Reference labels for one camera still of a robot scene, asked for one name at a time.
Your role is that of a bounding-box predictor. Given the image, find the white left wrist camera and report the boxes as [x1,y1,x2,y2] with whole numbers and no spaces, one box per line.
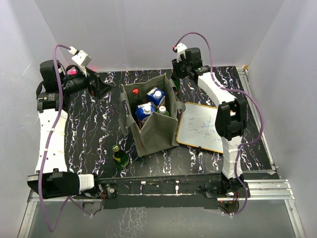
[68,46,92,76]

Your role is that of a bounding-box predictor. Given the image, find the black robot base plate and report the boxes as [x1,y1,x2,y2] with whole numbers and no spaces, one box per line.
[71,173,251,210]

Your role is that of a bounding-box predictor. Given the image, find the blue red juice carton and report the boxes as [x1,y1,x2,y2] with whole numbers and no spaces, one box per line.
[135,102,155,127]

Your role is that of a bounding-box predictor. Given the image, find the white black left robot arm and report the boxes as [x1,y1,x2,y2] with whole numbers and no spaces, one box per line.
[27,59,113,199]

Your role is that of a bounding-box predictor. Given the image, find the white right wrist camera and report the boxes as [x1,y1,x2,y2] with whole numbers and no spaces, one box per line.
[173,43,187,62]

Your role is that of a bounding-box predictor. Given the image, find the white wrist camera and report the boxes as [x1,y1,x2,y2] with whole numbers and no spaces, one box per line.
[173,43,187,62]
[68,46,92,76]

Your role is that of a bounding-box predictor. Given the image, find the yellow-framed whiteboard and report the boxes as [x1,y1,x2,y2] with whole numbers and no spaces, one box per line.
[176,102,223,153]

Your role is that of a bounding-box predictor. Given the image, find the grey-green canvas bag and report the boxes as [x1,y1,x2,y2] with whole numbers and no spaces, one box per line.
[118,74,186,157]

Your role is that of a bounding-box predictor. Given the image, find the pink tape strip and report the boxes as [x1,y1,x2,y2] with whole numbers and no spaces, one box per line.
[70,68,96,74]

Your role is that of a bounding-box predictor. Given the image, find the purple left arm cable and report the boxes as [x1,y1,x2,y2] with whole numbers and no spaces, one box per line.
[37,44,95,233]

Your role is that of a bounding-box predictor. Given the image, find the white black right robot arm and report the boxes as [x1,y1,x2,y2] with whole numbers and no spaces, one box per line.
[171,43,247,197]

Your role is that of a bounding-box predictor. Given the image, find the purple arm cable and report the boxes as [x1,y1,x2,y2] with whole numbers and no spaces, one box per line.
[37,44,95,233]
[173,32,264,216]

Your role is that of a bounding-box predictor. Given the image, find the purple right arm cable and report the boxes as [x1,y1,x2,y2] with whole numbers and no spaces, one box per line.
[173,32,264,216]

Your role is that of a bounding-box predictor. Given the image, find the green glass bottle gold cap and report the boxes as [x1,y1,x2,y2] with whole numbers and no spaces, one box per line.
[172,78,180,91]

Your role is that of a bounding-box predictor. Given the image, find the dark cola bottle red label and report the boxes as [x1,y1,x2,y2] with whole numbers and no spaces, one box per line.
[132,88,144,112]

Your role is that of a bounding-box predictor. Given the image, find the green glass bottle front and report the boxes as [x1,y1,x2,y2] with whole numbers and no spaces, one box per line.
[112,145,129,169]

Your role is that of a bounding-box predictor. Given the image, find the aluminium frame rail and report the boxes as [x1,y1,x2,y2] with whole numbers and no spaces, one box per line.
[19,69,304,238]

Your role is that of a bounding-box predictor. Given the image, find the Fontana pineapple juice carton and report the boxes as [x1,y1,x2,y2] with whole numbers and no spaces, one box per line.
[146,87,165,109]

